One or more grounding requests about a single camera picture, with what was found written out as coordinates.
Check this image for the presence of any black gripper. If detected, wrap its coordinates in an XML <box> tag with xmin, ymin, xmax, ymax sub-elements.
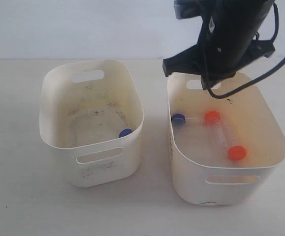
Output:
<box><xmin>162</xmin><ymin>14</ymin><xmax>275</xmax><ymax>90</ymax></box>

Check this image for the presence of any black cable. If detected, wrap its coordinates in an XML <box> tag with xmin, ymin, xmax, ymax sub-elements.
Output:
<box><xmin>207</xmin><ymin>2</ymin><xmax>285</xmax><ymax>99</ymax></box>

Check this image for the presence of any cream plastic bin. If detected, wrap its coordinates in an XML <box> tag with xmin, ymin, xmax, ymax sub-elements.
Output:
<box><xmin>167</xmin><ymin>73</ymin><xmax>285</xmax><ymax>205</ymax></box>
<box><xmin>39</xmin><ymin>59</ymin><xmax>144</xmax><ymax>187</ymax></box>

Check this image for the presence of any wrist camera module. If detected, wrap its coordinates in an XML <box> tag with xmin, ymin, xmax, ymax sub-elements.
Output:
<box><xmin>174</xmin><ymin>0</ymin><xmax>204</xmax><ymax>20</ymax></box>

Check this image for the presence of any blue-capped tube at wall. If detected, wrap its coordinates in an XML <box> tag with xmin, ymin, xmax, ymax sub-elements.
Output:
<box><xmin>171</xmin><ymin>114</ymin><xmax>204</xmax><ymax>128</ymax></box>

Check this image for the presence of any blue-capped tube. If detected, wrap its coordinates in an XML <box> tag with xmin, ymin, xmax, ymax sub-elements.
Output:
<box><xmin>119</xmin><ymin>128</ymin><xmax>133</xmax><ymax>138</ymax></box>
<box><xmin>171</xmin><ymin>114</ymin><xmax>204</xmax><ymax>128</ymax></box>

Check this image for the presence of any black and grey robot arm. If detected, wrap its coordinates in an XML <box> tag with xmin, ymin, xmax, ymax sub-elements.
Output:
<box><xmin>162</xmin><ymin>0</ymin><xmax>276</xmax><ymax>89</ymax></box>

